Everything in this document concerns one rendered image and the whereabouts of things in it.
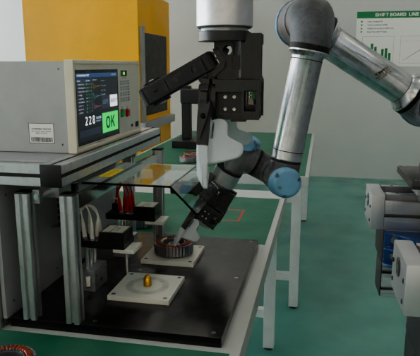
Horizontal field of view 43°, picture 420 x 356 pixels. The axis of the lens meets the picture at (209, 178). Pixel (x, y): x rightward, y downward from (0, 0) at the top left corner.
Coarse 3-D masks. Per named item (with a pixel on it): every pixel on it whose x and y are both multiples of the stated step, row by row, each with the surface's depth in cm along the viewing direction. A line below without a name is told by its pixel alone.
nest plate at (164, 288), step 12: (132, 276) 137; (144, 276) 137; (156, 276) 137; (168, 276) 137; (180, 276) 137; (120, 288) 130; (132, 288) 130; (144, 288) 130; (156, 288) 130; (168, 288) 130; (120, 300) 125; (132, 300) 125; (144, 300) 124; (156, 300) 123; (168, 300) 123
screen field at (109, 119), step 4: (108, 112) 136; (112, 112) 139; (116, 112) 142; (104, 116) 134; (108, 116) 136; (112, 116) 139; (116, 116) 142; (104, 120) 134; (108, 120) 136; (112, 120) 139; (116, 120) 142; (104, 124) 134; (108, 124) 136; (112, 124) 139; (116, 124) 142; (104, 128) 134; (108, 128) 136; (112, 128) 139; (116, 128) 142; (104, 132) 134
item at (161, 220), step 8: (136, 208) 151; (144, 208) 150; (152, 208) 150; (160, 208) 156; (112, 216) 152; (120, 216) 152; (128, 216) 151; (136, 216) 151; (144, 216) 151; (152, 216) 150; (160, 216) 156; (168, 216) 156; (128, 224) 158; (152, 224) 151; (160, 224) 151
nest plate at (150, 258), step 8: (152, 248) 158; (200, 248) 158; (144, 256) 151; (152, 256) 151; (160, 256) 151; (184, 256) 151; (192, 256) 151; (160, 264) 148; (168, 264) 148; (176, 264) 147; (184, 264) 147; (192, 264) 146
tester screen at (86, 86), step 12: (84, 84) 122; (96, 84) 128; (108, 84) 135; (84, 96) 122; (96, 96) 128; (84, 108) 122; (96, 108) 129; (108, 108) 136; (84, 120) 122; (96, 120) 129; (108, 132) 137
